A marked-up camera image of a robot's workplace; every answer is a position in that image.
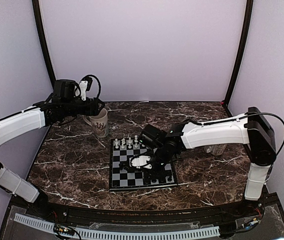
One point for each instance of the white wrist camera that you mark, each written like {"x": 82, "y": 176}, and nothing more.
{"x": 142, "y": 161}
{"x": 85, "y": 86}

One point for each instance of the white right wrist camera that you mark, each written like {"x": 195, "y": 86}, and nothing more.
{"x": 142, "y": 161}

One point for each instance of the black grey chess board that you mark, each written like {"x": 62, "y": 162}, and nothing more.
{"x": 131, "y": 168}

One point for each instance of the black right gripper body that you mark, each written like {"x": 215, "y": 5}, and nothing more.
{"x": 162, "y": 157}

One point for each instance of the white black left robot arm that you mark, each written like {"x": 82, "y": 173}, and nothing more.
{"x": 68, "y": 100}

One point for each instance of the black front rail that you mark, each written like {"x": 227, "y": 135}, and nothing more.
{"x": 83, "y": 216}

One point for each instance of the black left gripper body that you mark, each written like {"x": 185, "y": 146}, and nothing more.
{"x": 91, "y": 110}

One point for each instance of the black right frame post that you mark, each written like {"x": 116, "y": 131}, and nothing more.
{"x": 240, "y": 52}

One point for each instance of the black left frame post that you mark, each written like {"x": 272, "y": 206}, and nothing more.
{"x": 42, "y": 40}

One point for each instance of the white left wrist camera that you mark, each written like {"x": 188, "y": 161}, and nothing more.
{"x": 85, "y": 86}

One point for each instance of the black frame post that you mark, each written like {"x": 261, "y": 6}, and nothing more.
{"x": 240, "y": 52}
{"x": 42, "y": 40}

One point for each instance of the pile of black chess pieces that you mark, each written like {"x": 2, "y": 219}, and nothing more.
{"x": 124, "y": 165}

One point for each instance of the white chess piece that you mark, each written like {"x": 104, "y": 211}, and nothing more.
{"x": 123, "y": 143}
{"x": 130, "y": 141}
{"x": 116, "y": 142}
{"x": 136, "y": 142}

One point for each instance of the white slotted cable duct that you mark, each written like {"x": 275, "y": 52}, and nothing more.
{"x": 91, "y": 234}

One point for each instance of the white mug orange interior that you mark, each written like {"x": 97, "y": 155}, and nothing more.
{"x": 216, "y": 149}

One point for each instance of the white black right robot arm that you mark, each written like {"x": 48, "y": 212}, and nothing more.
{"x": 250, "y": 128}

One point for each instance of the cream floral mug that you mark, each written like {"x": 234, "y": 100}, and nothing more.
{"x": 99, "y": 123}

